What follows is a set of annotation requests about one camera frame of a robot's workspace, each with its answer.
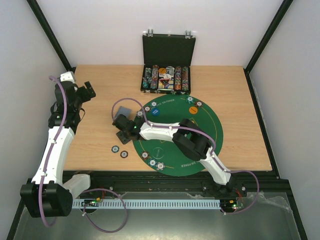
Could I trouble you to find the blue patterned card deck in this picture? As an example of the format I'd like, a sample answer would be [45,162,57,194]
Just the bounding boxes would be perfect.
[116,106,132,118]

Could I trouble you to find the teal poker chip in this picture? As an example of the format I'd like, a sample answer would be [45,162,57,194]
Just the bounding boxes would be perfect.
[111,145,120,153]

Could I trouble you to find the red chip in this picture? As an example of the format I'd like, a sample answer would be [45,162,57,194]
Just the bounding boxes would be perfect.
[144,106,151,112]
[120,150,129,159]
[141,151,150,160]
[195,101,203,108]

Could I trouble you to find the grey chips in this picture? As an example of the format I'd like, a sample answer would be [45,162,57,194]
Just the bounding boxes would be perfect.
[136,111,144,119]

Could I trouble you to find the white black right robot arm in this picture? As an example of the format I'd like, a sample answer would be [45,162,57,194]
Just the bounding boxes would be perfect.
[112,114,236,196]

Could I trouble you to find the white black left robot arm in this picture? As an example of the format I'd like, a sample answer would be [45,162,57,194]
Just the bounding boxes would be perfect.
[20,71,96,218]

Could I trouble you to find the blue small blind button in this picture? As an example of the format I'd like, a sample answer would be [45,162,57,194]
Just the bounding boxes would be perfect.
[151,108,160,116]

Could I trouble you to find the clear glass dealer puck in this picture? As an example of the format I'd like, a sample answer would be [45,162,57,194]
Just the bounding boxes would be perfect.
[152,147,165,160]

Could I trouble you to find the round green poker mat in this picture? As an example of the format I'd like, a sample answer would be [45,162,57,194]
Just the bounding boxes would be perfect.
[133,94,224,177]

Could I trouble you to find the leftmost chip row in case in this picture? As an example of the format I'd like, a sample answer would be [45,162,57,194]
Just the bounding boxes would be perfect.
[142,67,152,89]

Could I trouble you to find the chip row in case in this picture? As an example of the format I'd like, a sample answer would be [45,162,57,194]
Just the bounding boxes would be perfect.
[150,65,159,89]
[142,67,152,89]
[174,66,182,91]
[181,66,189,91]

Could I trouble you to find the triangular all in button in case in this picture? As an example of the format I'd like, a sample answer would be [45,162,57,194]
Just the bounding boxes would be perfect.
[158,78,170,88]

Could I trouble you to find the white dealer button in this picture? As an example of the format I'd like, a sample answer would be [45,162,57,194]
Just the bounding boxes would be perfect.
[164,74,173,79]

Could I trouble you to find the orange big blind button in case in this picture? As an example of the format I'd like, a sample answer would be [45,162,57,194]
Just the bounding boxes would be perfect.
[158,68,167,75]

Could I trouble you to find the orange big blind button on mat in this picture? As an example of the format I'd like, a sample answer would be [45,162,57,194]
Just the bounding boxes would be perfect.
[189,106,198,115]

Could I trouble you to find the black poker chip case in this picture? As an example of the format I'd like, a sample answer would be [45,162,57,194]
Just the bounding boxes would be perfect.
[140,28,196,95]

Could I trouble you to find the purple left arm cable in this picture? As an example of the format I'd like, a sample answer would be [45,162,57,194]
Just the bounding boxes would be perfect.
[39,75,68,228]

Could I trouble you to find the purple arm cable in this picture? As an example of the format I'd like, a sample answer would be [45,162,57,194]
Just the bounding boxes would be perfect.
[111,97,260,215]
[39,75,68,228]

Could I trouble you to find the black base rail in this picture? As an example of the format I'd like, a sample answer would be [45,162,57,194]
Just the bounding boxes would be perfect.
[62,170,292,201]

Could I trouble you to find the black aluminium frame post left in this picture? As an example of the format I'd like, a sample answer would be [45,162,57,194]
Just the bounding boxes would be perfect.
[26,0,76,73]

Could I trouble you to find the black aluminium frame post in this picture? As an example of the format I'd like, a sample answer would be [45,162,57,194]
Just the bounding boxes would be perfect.
[243,0,295,72]
[26,0,76,73]

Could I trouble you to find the white slotted cable duct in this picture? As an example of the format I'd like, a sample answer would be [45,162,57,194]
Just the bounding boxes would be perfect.
[72,199,221,210]

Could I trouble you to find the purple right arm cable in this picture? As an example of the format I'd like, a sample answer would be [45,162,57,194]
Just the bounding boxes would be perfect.
[111,97,260,215]

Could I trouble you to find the black aluminium frame post right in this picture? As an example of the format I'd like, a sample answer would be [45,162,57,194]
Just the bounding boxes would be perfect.
[243,0,295,72]

